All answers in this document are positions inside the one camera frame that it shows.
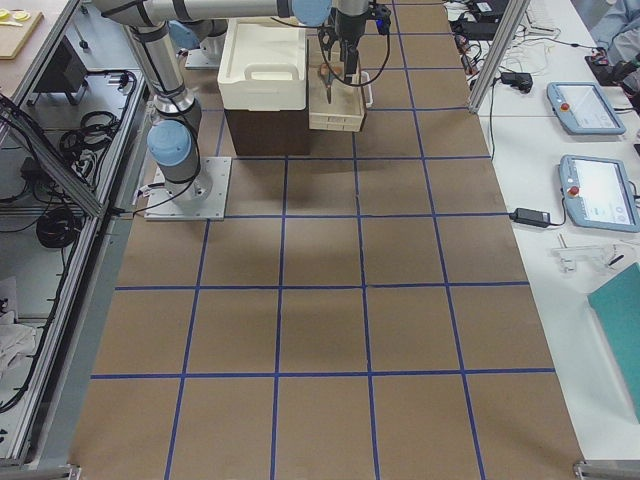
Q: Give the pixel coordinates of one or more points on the dark wooden drawer cabinet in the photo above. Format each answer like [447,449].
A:
[269,133]

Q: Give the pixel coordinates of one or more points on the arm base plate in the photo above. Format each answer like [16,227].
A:
[208,56]
[205,199]

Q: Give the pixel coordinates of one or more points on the lower teach pendant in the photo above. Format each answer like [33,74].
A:
[598,193]

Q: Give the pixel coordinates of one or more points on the teal board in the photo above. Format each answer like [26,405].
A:
[616,304]

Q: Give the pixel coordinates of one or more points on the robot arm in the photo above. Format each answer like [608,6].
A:
[173,141]
[203,40]

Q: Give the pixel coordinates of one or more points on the teach pendant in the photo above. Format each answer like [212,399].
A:
[598,193]
[583,109]

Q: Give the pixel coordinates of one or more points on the white drawer handle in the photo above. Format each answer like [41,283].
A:
[367,89]

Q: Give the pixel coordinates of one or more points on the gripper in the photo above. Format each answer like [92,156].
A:
[348,24]

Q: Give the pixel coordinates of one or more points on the upper teach pendant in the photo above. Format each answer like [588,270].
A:
[583,109]

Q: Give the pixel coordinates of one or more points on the light wood drawer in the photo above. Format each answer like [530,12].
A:
[345,112]

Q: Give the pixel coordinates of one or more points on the wooden board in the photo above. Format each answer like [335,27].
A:
[17,26]

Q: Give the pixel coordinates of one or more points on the white plastic tray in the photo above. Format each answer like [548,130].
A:
[263,66]

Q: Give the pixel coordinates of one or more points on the aluminium frame post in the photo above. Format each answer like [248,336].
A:
[504,35]

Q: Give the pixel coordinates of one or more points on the clear acrylic part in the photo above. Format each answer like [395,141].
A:
[603,258]

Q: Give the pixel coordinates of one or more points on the black power adapter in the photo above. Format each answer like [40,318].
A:
[530,217]

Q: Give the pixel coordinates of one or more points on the white cloth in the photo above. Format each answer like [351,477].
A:
[17,340]

